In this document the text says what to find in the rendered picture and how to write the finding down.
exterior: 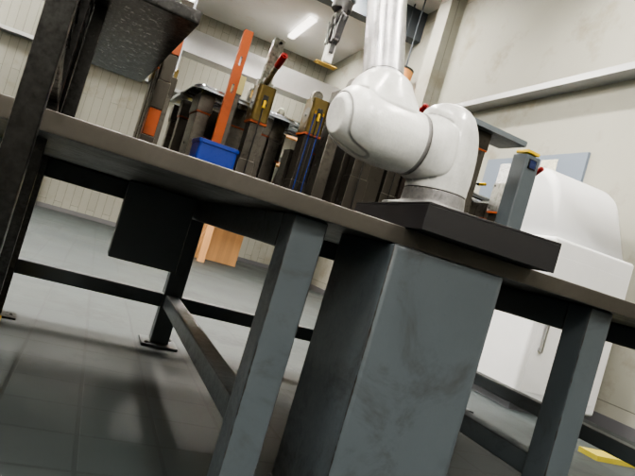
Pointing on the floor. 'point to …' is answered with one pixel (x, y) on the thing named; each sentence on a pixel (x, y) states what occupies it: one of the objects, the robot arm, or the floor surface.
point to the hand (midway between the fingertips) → (328, 54)
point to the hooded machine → (588, 268)
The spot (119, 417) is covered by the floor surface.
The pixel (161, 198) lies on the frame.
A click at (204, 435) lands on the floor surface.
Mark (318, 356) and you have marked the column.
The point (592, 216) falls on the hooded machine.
